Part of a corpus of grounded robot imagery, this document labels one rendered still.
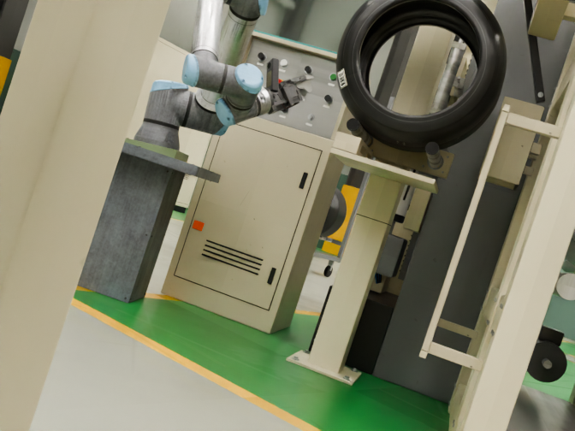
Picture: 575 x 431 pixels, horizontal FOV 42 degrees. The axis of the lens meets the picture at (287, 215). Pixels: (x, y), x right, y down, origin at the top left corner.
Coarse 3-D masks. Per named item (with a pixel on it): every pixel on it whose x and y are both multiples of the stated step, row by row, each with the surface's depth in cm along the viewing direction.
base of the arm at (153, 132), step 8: (144, 120) 301; (152, 120) 298; (144, 128) 298; (152, 128) 297; (160, 128) 297; (168, 128) 299; (176, 128) 302; (136, 136) 299; (144, 136) 296; (152, 136) 296; (160, 136) 296; (168, 136) 299; (176, 136) 302; (152, 144) 295; (160, 144) 296; (168, 144) 297; (176, 144) 301
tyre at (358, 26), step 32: (384, 0) 252; (416, 0) 252; (448, 0) 247; (480, 0) 249; (352, 32) 254; (384, 32) 279; (480, 32) 244; (352, 64) 253; (480, 64) 243; (352, 96) 254; (480, 96) 243; (384, 128) 252; (416, 128) 248; (448, 128) 247
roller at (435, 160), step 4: (428, 144) 247; (432, 144) 247; (436, 144) 247; (428, 148) 247; (432, 148) 247; (436, 148) 246; (428, 152) 247; (432, 152) 246; (436, 152) 246; (428, 156) 256; (432, 156) 251; (436, 156) 254; (440, 156) 264; (432, 160) 260; (436, 160) 262; (440, 160) 269; (432, 164) 272; (436, 164) 272; (440, 164) 278
